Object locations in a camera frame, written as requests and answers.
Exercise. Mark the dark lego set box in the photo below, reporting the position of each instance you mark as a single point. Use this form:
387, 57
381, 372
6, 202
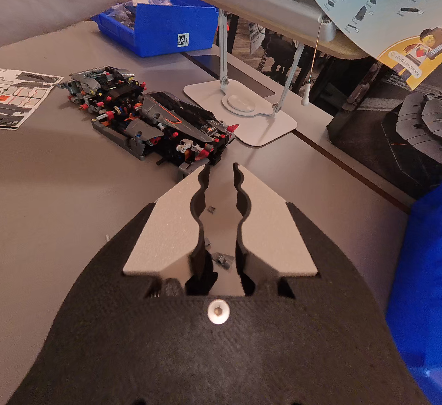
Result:
380, 142

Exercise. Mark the white adjustable book stand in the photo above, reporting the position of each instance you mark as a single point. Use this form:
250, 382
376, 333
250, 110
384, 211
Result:
255, 125

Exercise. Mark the lego sticker sheet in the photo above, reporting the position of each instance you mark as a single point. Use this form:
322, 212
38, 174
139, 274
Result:
24, 98

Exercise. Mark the lego pieces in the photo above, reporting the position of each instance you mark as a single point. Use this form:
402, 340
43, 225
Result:
222, 260

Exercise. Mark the lego instruction booklet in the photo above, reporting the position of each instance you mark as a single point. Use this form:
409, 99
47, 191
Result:
380, 4

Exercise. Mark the dark grey lego car model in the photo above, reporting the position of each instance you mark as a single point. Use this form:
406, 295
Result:
165, 118

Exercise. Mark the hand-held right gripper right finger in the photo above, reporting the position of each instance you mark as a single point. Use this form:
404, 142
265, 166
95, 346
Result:
276, 236

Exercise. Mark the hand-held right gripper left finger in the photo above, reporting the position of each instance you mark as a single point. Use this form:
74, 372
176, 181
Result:
162, 236

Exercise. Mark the blue plastic parts bin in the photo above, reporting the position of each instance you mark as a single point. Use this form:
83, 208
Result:
421, 274
155, 29

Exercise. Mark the bundle of clear plastic bags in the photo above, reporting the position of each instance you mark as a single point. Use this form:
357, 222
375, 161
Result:
131, 10

